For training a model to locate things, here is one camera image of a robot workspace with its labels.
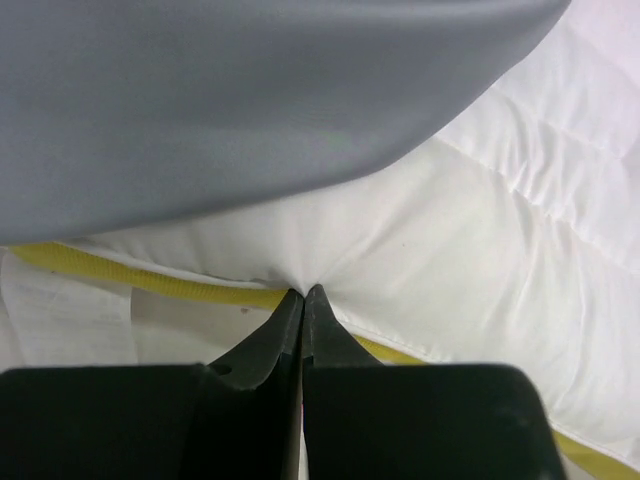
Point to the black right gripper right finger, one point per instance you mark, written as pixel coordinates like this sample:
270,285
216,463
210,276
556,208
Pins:
367,420

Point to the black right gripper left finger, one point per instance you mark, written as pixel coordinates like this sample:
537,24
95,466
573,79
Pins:
227,419

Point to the white pillow yellow edge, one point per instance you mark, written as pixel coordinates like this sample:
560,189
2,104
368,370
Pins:
511,235

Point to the grey pillowcase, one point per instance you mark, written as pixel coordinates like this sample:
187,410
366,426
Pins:
117,114

